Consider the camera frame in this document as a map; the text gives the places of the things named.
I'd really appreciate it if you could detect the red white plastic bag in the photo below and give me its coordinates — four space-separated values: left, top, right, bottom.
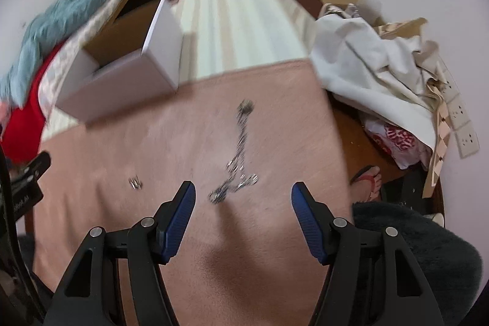
361 114 432 170

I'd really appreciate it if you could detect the white cloth pile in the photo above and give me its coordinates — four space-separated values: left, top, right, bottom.
309 14 430 130

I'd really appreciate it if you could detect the dark fluffy garment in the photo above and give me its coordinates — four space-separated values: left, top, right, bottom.
351 201 484 326

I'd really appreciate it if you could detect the white power strip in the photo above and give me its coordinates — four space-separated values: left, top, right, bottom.
440 60 480 159

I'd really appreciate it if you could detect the striped tablecloth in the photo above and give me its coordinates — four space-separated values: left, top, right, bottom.
171 0 313 88

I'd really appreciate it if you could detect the thin silver necklace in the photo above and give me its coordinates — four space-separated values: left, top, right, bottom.
207 99 260 204

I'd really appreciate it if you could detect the checkered mattress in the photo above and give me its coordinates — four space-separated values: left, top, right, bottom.
31 0 125 119

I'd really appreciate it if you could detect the white cardboard jewelry box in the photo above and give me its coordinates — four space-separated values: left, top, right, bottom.
56 0 183 123

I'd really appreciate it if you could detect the light blue fluffy blanket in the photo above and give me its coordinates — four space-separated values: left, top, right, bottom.
1 0 107 108

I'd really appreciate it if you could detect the red bed sheet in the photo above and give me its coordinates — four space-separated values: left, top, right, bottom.
0 0 158 167

